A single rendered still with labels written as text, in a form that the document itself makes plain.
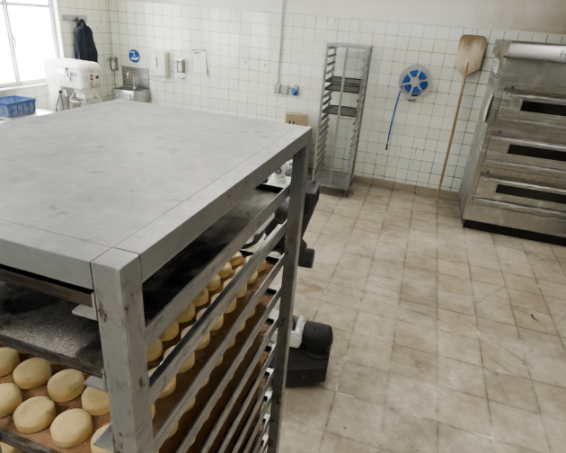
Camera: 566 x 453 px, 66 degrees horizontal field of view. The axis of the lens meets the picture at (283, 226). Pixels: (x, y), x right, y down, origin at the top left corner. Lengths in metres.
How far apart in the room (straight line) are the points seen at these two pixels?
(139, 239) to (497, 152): 4.87
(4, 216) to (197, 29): 6.37
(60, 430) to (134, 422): 0.20
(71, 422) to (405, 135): 5.75
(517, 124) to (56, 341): 4.90
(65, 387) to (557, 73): 4.91
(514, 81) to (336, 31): 2.30
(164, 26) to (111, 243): 6.69
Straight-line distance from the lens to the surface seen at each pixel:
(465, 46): 5.99
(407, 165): 6.24
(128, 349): 0.45
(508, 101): 5.08
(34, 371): 0.79
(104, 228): 0.47
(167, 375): 0.61
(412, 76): 5.93
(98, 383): 0.51
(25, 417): 0.73
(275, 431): 1.42
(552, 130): 5.23
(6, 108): 5.53
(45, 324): 0.60
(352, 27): 6.10
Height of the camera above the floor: 2.02
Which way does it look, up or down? 25 degrees down
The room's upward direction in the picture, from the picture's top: 5 degrees clockwise
